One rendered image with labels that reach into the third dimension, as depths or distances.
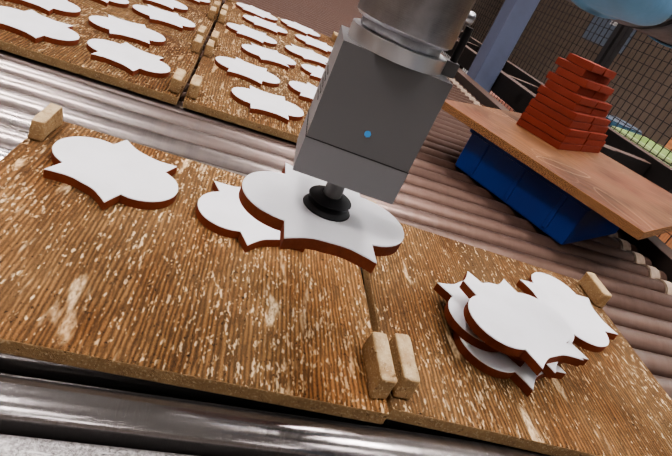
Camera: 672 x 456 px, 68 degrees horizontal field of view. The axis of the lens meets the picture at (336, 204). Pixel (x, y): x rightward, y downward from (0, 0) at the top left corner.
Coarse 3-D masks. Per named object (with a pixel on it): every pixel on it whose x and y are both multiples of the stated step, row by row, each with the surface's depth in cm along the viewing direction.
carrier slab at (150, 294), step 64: (64, 128) 62; (0, 192) 48; (64, 192) 51; (192, 192) 60; (0, 256) 41; (64, 256) 44; (128, 256) 47; (192, 256) 50; (256, 256) 55; (320, 256) 59; (0, 320) 36; (64, 320) 38; (128, 320) 41; (192, 320) 43; (256, 320) 46; (320, 320) 50; (192, 384) 39; (256, 384) 40; (320, 384) 43
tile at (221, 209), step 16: (224, 192) 61; (208, 208) 57; (224, 208) 58; (240, 208) 59; (208, 224) 55; (224, 224) 55; (240, 224) 56; (256, 224) 58; (240, 240) 55; (256, 240) 55; (272, 240) 57
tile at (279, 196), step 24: (288, 168) 47; (240, 192) 41; (264, 192) 41; (288, 192) 43; (264, 216) 39; (288, 216) 39; (312, 216) 41; (360, 216) 44; (384, 216) 46; (288, 240) 37; (312, 240) 38; (336, 240) 39; (360, 240) 40; (384, 240) 42; (360, 264) 39
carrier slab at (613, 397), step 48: (432, 240) 74; (384, 288) 59; (432, 288) 63; (576, 288) 80; (432, 336) 55; (432, 384) 48; (480, 384) 51; (576, 384) 57; (624, 384) 61; (480, 432) 46; (528, 432) 48; (576, 432) 50; (624, 432) 53
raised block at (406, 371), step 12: (396, 336) 48; (408, 336) 48; (396, 348) 47; (408, 348) 47; (396, 360) 46; (408, 360) 46; (396, 372) 45; (408, 372) 44; (396, 384) 45; (408, 384) 44; (396, 396) 44; (408, 396) 45
